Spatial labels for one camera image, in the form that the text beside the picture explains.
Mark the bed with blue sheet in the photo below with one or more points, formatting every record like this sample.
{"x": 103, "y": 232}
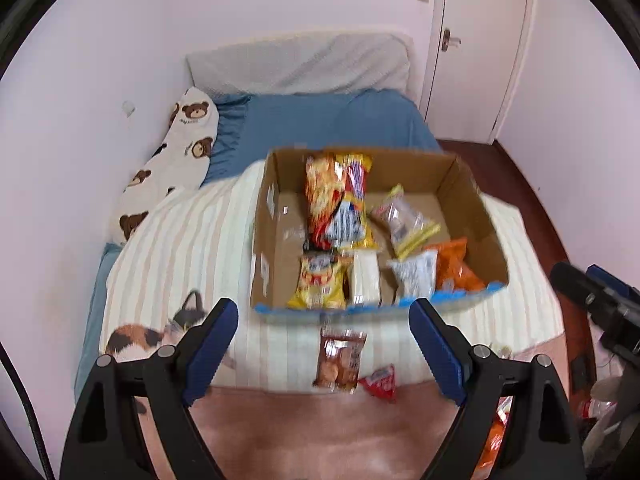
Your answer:
{"x": 325, "y": 120}

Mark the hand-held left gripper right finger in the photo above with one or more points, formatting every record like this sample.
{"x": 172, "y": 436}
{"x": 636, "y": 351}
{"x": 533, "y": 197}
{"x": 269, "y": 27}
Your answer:
{"x": 440, "y": 352}

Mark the white door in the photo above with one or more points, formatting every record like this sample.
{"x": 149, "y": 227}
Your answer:
{"x": 475, "y": 60}

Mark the clear yellow-edged snack packet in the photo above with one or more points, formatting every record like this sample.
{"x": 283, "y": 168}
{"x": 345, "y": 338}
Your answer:
{"x": 400, "y": 217}

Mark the grey padded headboard cushion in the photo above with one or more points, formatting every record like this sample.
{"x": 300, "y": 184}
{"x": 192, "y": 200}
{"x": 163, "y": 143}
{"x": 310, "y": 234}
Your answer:
{"x": 300, "y": 65}

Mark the brown biscuit packet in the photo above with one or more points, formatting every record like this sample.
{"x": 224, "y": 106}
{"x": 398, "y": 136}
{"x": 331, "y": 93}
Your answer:
{"x": 340, "y": 360}

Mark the printed cardboard box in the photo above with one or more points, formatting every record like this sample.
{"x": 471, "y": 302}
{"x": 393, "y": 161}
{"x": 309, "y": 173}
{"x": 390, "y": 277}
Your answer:
{"x": 280, "y": 180}

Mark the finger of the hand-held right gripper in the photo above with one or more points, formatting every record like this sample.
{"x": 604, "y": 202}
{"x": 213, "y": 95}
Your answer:
{"x": 612, "y": 280}
{"x": 575, "y": 285}

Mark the white wall socket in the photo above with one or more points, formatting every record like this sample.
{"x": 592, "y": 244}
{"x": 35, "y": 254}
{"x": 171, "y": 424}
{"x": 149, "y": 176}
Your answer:
{"x": 129, "y": 108}

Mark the white bread packet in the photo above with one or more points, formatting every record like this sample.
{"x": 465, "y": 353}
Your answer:
{"x": 365, "y": 275}

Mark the striped cat print blanket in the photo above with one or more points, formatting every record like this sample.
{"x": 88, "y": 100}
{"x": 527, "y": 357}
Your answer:
{"x": 300, "y": 435}

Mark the large red yellow noodle packet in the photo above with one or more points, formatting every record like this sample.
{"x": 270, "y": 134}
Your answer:
{"x": 335, "y": 195}

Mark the white fluffy cloth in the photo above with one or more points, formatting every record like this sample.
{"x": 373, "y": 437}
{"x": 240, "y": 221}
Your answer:
{"x": 607, "y": 435}

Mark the small red snack packet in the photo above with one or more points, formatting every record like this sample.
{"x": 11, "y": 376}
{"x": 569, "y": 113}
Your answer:
{"x": 380, "y": 382}

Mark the silver white snack packet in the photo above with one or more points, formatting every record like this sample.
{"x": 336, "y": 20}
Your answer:
{"x": 415, "y": 275}

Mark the small black box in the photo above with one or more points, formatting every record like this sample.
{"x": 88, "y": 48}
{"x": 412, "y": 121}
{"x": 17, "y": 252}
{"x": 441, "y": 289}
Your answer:
{"x": 580, "y": 372}

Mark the orange snack packet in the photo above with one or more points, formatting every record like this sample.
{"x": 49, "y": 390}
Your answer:
{"x": 495, "y": 445}
{"x": 452, "y": 265}

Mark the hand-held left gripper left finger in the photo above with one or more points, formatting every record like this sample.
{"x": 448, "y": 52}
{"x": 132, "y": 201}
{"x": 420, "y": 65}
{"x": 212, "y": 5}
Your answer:
{"x": 210, "y": 352}

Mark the white bear print pillow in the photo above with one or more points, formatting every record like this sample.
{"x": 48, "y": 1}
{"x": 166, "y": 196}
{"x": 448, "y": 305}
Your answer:
{"x": 185, "y": 150}

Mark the yellow panda snack packet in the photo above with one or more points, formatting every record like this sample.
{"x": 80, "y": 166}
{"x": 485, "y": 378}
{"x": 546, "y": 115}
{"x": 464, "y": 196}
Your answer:
{"x": 317, "y": 280}

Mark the clear plastic bottle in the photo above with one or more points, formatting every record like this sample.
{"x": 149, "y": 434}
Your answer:
{"x": 597, "y": 410}

